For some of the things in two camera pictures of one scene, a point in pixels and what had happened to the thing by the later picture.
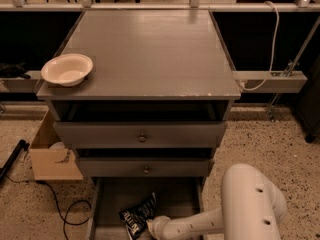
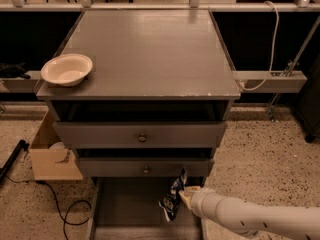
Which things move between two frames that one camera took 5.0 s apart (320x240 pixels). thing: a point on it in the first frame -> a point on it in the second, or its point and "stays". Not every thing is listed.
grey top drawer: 141,134 stays
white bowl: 66,69 stays
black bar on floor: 23,144 stays
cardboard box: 52,164 stays
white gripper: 162,224 -> 199,200
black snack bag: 136,217 -> 171,201
